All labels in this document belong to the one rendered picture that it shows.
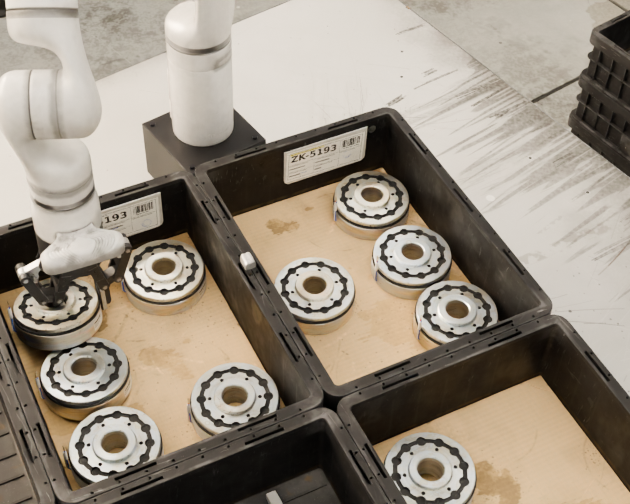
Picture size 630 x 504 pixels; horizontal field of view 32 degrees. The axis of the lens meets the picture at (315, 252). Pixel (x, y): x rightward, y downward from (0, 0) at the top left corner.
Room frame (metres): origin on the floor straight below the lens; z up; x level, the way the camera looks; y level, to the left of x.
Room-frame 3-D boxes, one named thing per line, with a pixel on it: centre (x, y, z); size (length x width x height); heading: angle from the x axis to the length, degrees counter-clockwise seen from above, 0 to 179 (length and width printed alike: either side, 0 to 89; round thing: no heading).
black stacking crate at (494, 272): (0.92, -0.06, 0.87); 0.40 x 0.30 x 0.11; 28
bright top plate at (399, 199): (1.05, -0.07, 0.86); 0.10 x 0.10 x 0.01
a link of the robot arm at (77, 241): (0.82, 0.27, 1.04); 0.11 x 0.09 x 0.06; 27
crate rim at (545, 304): (0.92, -0.06, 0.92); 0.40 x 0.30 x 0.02; 28
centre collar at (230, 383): (0.72, 0.08, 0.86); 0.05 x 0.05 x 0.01
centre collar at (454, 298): (0.86, -0.18, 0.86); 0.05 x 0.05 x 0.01
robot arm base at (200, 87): (1.25, 0.18, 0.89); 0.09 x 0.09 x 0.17; 38
